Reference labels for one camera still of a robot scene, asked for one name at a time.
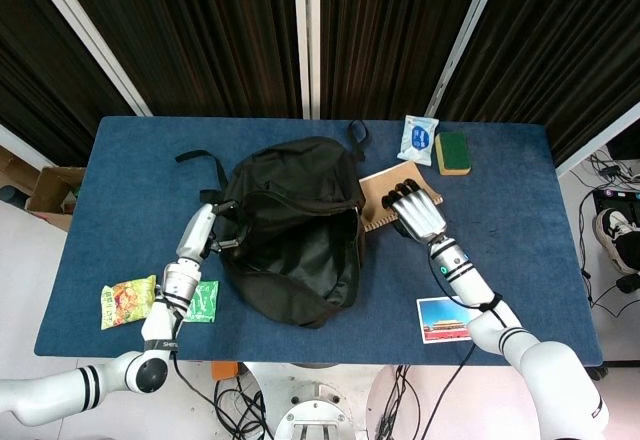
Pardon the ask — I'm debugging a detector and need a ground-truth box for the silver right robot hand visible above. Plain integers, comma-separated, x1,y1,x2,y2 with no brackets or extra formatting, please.
381,180,448,246

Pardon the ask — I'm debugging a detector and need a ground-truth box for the brown spiral notebook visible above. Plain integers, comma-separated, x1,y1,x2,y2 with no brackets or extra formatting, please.
359,160,445,234

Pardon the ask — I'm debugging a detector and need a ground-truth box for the black fabric backpack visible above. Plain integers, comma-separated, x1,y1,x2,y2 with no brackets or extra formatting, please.
174,119,370,330

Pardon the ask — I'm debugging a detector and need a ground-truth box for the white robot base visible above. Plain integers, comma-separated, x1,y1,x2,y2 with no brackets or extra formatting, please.
244,362,381,440

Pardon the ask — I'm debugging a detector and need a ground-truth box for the green yellow sponge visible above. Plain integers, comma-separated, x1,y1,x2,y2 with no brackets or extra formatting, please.
433,132,472,177

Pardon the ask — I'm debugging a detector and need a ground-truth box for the white blue wipes packet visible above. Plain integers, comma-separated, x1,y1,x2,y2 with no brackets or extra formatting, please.
397,114,440,165

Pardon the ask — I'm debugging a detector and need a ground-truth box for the blue felt table cover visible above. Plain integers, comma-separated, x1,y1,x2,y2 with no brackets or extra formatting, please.
33,115,604,369

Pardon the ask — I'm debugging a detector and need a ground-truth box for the palace photo postcard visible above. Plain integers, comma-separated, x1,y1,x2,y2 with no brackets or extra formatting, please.
416,295,484,345

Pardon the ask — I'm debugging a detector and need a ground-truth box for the dark pleated curtain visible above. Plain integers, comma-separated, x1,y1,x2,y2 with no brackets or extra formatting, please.
52,0,302,118
438,0,640,162
0,0,136,167
318,0,482,121

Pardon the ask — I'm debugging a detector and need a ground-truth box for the black device with lights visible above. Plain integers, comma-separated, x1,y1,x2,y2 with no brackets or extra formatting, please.
592,187,640,226

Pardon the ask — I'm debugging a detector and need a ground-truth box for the black white sneaker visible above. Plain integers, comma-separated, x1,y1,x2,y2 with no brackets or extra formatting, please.
592,208,640,276

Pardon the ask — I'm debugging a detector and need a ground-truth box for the green sachet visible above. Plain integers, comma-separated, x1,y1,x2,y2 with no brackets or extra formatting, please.
182,279,220,324

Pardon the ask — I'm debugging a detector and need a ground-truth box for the orange floor object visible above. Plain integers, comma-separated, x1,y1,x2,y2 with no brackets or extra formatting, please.
210,361,241,381

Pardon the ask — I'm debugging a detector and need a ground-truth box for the yellow green snack packet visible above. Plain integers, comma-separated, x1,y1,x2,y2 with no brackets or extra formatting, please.
99,274,158,331

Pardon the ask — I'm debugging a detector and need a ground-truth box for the brown cardboard box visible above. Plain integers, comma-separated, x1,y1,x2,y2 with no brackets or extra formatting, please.
24,165,86,232

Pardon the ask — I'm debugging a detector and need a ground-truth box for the white partition post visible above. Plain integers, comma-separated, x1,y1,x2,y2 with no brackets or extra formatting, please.
554,114,640,176
22,0,154,117
292,0,321,120
424,0,506,120

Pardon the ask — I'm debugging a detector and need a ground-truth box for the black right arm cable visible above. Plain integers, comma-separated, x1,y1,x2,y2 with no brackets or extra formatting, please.
419,289,504,440

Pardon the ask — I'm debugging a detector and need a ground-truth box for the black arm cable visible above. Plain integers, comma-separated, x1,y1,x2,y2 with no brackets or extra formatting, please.
419,289,504,440
169,304,221,411

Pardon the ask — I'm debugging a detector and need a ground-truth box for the black floor cable bundle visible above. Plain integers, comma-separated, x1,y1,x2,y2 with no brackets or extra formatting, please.
377,364,417,440
213,374,275,440

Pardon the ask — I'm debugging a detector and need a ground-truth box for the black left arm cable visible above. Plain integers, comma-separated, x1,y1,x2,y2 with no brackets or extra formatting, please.
169,304,221,411

